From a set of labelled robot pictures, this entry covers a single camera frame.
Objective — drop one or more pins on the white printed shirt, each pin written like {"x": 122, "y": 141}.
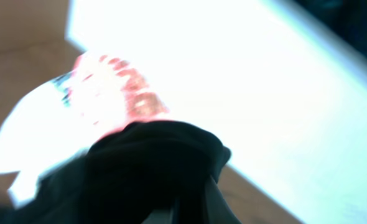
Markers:
{"x": 40, "y": 133}

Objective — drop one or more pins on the coral pink printed shirt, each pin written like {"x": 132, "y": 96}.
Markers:
{"x": 108, "y": 93}

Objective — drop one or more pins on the black t-shirt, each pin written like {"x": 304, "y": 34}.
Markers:
{"x": 128, "y": 175}

